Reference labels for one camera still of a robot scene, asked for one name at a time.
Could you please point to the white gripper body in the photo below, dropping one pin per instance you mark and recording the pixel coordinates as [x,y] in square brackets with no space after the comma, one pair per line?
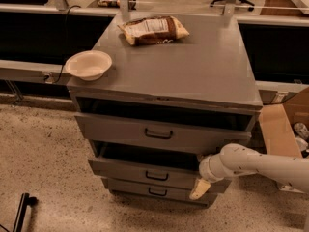
[206,169]

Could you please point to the wooden cabinet background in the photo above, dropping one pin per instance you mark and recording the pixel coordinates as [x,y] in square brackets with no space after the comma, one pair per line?
[281,8]

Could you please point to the grey top drawer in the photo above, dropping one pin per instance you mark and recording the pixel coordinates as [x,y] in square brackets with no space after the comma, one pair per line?
[159,135]

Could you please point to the cardboard box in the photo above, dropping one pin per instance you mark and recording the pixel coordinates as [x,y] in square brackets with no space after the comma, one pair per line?
[276,122]

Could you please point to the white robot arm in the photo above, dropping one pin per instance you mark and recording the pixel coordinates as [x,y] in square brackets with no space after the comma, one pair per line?
[235,160]

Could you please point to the grey drawer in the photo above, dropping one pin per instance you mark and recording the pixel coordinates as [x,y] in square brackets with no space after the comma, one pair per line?
[177,194]
[159,135]
[144,165]

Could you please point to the grey bottom drawer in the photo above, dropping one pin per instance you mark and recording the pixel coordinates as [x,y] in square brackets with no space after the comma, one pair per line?
[177,194]

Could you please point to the grey drawer cabinet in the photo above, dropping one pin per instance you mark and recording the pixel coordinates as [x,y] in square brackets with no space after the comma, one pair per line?
[203,80]

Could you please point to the brown chip bag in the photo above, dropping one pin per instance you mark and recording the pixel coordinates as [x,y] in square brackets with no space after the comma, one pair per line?
[153,30]

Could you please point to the white bowl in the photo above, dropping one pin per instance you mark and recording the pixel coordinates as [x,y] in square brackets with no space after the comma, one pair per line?
[88,65]

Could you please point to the black bar on floor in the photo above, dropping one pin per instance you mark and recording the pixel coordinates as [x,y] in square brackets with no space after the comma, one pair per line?
[26,200]

